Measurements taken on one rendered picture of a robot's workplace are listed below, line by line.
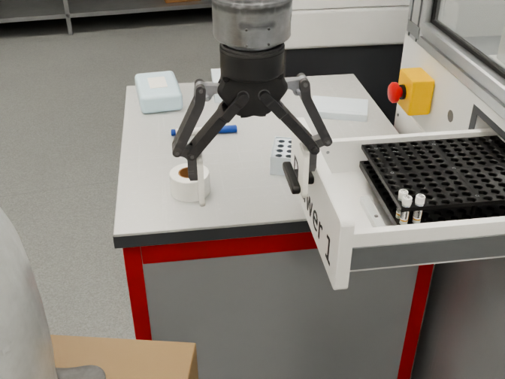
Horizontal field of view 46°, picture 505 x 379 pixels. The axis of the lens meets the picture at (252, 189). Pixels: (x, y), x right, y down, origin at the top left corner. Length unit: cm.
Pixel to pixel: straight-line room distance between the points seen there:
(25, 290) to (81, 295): 159
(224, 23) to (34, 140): 244
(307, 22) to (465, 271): 79
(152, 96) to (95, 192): 125
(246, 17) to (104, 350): 38
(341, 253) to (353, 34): 99
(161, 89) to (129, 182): 33
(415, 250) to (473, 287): 33
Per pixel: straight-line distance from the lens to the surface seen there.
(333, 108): 135
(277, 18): 66
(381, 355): 130
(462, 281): 114
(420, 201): 80
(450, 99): 113
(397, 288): 118
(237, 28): 66
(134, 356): 65
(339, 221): 71
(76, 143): 296
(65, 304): 203
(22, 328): 47
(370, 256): 77
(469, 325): 115
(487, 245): 83
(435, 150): 95
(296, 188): 80
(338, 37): 164
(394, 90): 118
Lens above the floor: 134
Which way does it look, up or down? 32 degrees down
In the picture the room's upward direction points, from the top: straight up
